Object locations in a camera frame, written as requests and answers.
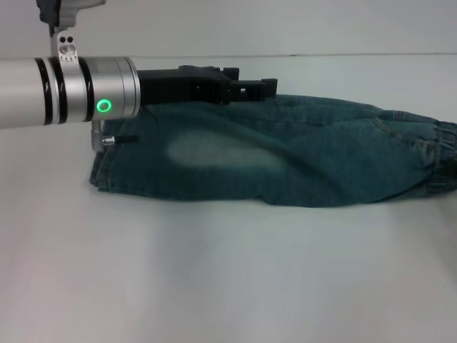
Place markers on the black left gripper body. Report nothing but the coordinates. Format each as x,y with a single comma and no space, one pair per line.
178,85

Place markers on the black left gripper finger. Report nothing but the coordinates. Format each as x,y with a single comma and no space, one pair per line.
232,73
253,91

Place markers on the blue denim shorts with print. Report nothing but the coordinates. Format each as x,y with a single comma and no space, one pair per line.
271,157

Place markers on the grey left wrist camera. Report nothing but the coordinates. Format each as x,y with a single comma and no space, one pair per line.
71,12

